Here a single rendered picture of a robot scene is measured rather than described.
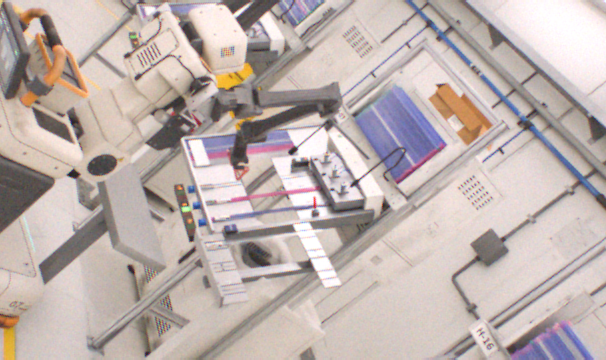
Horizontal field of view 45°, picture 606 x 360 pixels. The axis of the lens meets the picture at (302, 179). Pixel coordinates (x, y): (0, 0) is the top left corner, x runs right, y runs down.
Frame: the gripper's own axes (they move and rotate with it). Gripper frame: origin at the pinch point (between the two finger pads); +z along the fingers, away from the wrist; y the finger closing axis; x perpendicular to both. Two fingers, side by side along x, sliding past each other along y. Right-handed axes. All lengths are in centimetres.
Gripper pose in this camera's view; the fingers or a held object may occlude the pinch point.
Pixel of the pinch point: (235, 171)
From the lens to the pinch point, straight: 305.0
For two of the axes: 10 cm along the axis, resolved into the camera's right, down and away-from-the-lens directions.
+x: -9.3, 0.1, -3.6
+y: -2.9, -6.2, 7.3
